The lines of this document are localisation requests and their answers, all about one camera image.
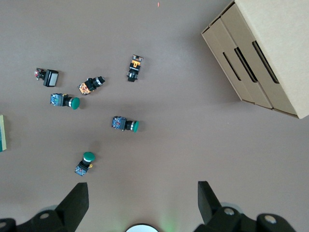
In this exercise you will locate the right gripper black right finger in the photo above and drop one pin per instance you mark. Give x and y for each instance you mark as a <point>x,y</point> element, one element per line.
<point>210,207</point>

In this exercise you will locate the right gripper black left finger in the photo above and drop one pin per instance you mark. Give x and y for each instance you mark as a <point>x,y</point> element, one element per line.
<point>72,207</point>

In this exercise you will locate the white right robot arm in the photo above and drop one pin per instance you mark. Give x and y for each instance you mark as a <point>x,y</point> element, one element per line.
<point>141,228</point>

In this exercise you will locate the green mushroom push button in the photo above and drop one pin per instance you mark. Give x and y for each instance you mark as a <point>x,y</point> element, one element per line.
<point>88,156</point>
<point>134,126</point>
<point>74,102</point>

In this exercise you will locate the brown paper table cover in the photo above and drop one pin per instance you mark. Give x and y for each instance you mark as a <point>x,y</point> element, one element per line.
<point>169,145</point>

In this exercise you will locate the brown cardboard bin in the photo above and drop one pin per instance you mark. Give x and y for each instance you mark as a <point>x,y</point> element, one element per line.
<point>262,96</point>
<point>244,93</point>
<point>282,36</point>

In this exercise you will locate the black square push button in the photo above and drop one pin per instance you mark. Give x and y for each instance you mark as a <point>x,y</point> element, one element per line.
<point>51,78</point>

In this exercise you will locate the black knob selector switch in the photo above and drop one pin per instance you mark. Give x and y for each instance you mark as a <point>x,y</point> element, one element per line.
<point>88,87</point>

